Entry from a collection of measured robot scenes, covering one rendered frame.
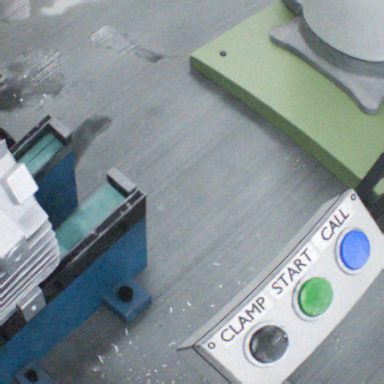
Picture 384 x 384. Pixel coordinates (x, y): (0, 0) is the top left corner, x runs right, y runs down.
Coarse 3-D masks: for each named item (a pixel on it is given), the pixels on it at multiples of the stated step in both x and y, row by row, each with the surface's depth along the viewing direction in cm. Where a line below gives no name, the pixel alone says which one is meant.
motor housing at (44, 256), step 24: (0, 144) 59; (0, 168) 60; (0, 192) 60; (24, 216) 62; (48, 240) 63; (24, 264) 62; (48, 264) 65; (0, 288) 60; (24, 288) 64; (0, 312) 63
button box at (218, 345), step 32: (352, 192) 61; (320, 224) 59; (352, 224) 60; (288, 256) 59; (320, 256) 59; (256, 288) 57; (288, 288) 57; (352, 288) 59; (224, 320) 56; (256, 320) 56; (288, 320) 56; (320, 320) 57; (192, 352) 56; (224, 352) 54; (288, 352) 56
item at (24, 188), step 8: (16, 168) 59; (24, 168) 60; (8, 176) 59; (16, 176) 59; (24, 176) 60; (8, 184) 59; (16, 184) 59; (24, 184) 60; (32, 184) 60; (8, 192) 60; (16, 192) 59; (24, 192) 60; (32, 192) 60; (16, 200) 60; (24, 200) 60
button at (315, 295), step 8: (312, 280) 57; (320, 280) 57; (304, 288) 57; (312, 288) 57; (320, 288) 57; (328, 288) 57; (304, 296) 57; (312, 296) 57; (320, 296) 57; (328, 296) 57; (304, 304) 56; (312, 304) 57; (320, 304) 57; (328, 304) 57; (304, 312) 57; (312, 312) 56; (320, 312) 57
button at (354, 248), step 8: (352, 232) 59; (360, 232) 60; (344, 240) 59; (352, 240) 59; (360, 240) 59; (344, 248) 59; (352, 248) 59; (360, 248) 59; (368, 248) 59; (344, 256) 59; (352, 256) 59; (360, 256) 59; (368, 256) 59; (344, 264) 59; (352, 264) 59; (360, 264) 59
